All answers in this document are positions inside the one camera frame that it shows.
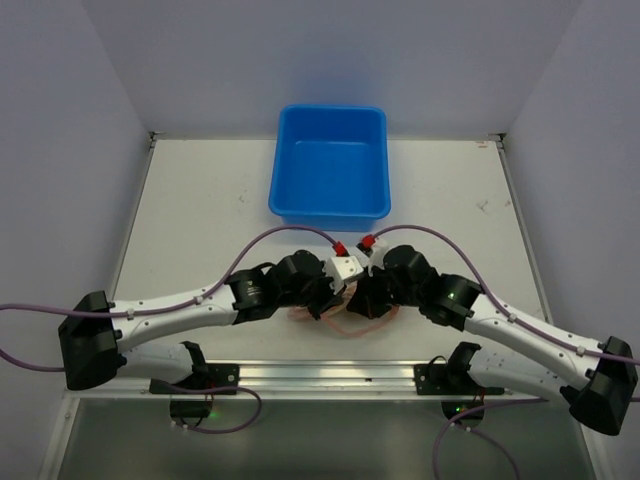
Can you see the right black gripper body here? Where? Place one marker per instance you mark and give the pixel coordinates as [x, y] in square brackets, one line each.
[369, 295]

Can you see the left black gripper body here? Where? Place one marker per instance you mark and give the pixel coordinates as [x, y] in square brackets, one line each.
[323, 296]

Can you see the floral mesh laundry bag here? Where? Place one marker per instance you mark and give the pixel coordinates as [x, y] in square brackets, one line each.
[343, 322]

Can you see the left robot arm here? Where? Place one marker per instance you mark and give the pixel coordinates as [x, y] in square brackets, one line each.
[101, 340]

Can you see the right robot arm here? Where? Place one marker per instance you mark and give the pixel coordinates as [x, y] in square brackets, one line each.
[595, 379]

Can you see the blue plastic bin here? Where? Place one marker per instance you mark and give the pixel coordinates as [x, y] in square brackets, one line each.
[331, 167]

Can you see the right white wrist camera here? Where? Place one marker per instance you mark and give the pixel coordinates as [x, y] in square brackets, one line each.
[372, 251]

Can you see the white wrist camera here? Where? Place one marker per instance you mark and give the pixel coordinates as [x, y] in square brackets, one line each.
[342, 271]
[372, 251]

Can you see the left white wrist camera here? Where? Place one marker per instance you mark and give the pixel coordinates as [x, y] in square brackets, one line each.
[342, 271]

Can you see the aluminium mounting rail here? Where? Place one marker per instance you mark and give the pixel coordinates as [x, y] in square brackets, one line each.
[325, 380]

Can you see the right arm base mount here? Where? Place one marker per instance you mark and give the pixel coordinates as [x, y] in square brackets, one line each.
[433, 379]

